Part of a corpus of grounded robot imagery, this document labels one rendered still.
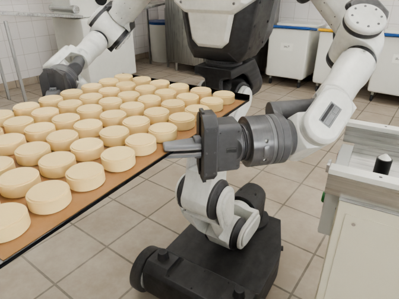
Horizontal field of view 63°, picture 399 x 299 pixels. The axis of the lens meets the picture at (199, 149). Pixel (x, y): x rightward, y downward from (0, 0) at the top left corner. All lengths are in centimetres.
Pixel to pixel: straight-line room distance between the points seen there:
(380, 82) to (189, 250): 324
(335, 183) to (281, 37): 383
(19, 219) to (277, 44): 426
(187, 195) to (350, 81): 66
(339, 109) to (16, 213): 50
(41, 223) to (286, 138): 37
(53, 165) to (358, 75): 55
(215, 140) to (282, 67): 403
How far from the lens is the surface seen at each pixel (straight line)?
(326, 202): 81
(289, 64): 449
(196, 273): 142
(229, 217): 116
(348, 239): 80
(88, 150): 52
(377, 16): 75
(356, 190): 74
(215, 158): 53
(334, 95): 61
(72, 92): 81
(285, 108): 60
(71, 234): 200
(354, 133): 100
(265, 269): 148
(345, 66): 69
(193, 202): 110
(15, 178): 48
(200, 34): 98
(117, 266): 175
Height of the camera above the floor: 124
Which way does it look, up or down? 27 degrees down
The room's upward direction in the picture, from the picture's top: straight up
